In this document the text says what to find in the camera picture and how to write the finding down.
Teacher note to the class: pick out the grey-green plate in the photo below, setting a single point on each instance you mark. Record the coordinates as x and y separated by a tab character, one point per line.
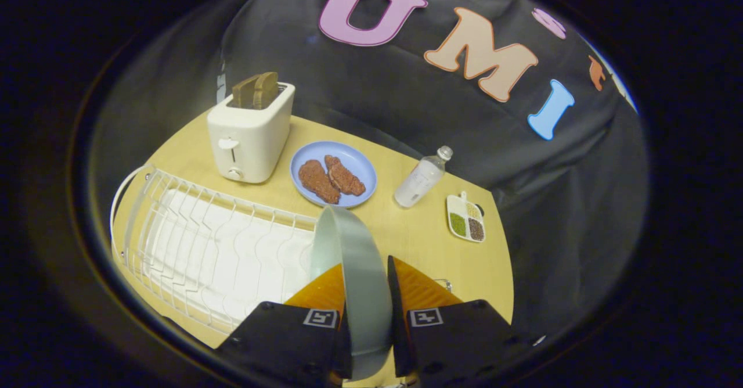
364	295

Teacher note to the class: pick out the brown meat patty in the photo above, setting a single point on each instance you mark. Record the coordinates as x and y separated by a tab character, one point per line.
318	181
345	176

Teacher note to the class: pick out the clear plastic bottle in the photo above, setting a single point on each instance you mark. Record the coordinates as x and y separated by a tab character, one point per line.
419	180

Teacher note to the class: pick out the white toaster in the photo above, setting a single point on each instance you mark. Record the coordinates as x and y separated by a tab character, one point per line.
249	138

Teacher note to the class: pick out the white divided seasoning tray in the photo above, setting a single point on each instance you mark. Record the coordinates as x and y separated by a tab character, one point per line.
466	218

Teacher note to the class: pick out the black backdrop cloth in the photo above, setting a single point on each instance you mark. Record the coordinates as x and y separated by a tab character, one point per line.
441	132

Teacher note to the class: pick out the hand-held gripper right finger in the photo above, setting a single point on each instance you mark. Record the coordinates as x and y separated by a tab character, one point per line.
458	336

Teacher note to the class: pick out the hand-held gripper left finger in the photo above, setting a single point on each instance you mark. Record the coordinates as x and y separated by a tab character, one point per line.
290	336

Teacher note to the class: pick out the blue plate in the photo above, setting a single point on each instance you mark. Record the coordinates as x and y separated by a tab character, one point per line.
334	174

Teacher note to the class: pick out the brown toast slice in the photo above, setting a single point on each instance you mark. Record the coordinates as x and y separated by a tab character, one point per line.
267	89
246	92

